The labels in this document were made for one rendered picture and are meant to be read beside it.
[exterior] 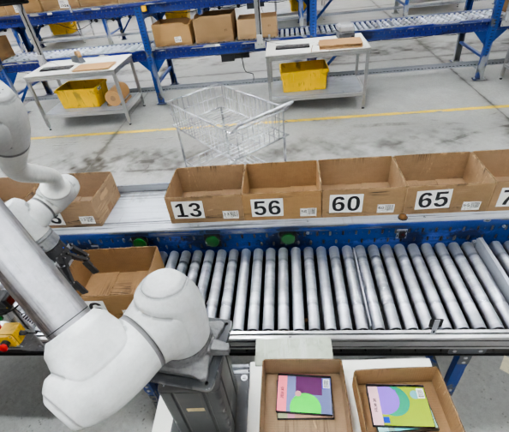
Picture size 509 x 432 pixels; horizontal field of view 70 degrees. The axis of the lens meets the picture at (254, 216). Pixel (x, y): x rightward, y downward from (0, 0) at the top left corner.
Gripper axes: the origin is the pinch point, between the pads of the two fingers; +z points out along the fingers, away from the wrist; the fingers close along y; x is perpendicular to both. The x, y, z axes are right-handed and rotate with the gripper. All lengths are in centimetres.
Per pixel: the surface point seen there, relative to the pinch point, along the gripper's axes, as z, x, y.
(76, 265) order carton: 5.0, -22.6, -20.5
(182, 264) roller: 33.9, 16.1, -32.6
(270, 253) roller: 49, 58, -39
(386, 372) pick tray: 56, 100, 29
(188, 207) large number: 13, 29, -49
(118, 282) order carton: 23.1, -12.0, -21.0
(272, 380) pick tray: 49, 61, 28
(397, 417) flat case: 60, 100, 42
